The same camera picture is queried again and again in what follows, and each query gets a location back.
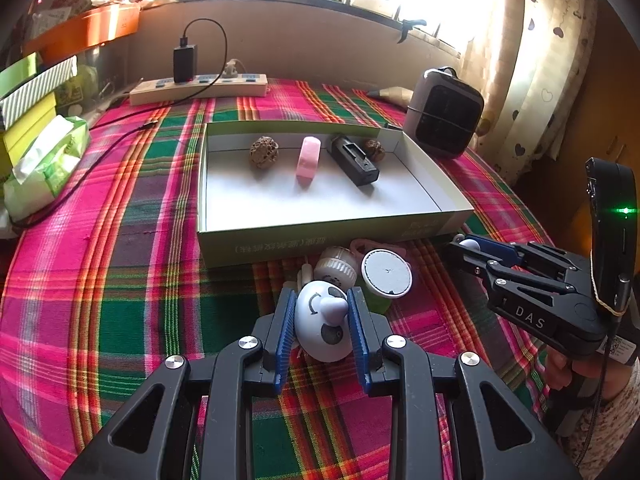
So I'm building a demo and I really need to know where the white panda fan toy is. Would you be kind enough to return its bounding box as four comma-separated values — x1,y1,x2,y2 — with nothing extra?
294,281,352,363

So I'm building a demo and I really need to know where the small white round knob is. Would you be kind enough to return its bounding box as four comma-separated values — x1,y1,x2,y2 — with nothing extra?
459,238,482,252

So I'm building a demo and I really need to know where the white ridged round cap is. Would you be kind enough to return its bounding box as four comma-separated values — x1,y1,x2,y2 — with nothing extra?
314,246,358,292

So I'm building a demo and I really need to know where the pink oblong eraser block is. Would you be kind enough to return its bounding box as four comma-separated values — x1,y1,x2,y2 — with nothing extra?
295,136,322,181

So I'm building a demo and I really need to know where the patterned sleeve forearm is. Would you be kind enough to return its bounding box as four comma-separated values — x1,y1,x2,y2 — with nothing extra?
578,368,639,479

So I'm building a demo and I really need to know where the right hand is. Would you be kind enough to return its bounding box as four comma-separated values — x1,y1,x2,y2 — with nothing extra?
544,348,632,399

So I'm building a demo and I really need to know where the green spool with white lid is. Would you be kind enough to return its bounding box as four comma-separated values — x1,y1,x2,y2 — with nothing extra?
357,249,413,314

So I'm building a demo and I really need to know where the green shallow cardboard box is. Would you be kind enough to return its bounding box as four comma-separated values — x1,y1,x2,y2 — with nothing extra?
196,120,474,268

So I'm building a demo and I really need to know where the grey black space heater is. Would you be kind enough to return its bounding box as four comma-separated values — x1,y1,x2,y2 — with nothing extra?
402,66,484,158

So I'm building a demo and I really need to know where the black battery charger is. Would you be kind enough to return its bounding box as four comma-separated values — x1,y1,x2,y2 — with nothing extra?
329,136,380,186

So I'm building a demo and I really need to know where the small brown walnut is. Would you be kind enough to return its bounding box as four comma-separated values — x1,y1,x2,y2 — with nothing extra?
361,139,386,164

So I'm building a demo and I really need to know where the large brown walnut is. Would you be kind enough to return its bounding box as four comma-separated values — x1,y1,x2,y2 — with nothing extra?
250,136,279,170

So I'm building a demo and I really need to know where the heart patterned curtain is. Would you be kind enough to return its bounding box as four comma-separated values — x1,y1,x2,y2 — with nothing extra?
461,0,598,184

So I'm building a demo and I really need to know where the black window latch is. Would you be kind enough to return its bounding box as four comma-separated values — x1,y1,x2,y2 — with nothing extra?
397,20,426,44

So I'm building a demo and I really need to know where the white plug on strip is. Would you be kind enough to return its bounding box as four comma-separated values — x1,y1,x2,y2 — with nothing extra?
222,58,239,78

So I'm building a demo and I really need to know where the beige power strip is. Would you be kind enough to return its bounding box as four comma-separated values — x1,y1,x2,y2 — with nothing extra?
129,74,268,105

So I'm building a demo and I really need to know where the green tissue pack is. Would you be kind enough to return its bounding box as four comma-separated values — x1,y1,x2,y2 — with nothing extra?
3,115,90,221

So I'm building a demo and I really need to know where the black power adapter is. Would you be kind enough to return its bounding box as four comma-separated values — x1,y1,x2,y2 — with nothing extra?
172,44,198,84

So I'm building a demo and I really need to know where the yellow green boxes stack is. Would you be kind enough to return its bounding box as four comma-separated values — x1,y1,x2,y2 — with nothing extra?
1,53,56,181

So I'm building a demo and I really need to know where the striped white box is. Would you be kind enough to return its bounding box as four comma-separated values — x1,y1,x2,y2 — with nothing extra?
1,55,78,131

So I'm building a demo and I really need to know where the orange box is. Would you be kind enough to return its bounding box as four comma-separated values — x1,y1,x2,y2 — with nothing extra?
23,3,141,65

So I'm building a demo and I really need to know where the white usb cable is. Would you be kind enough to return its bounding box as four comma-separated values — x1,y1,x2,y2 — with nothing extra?
294,257,317,294

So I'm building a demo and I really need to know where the black camera box green light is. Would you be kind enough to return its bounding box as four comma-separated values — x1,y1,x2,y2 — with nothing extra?
586,157,638,316

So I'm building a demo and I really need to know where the black charging cable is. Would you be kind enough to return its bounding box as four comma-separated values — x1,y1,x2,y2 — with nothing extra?
8,17,229,226

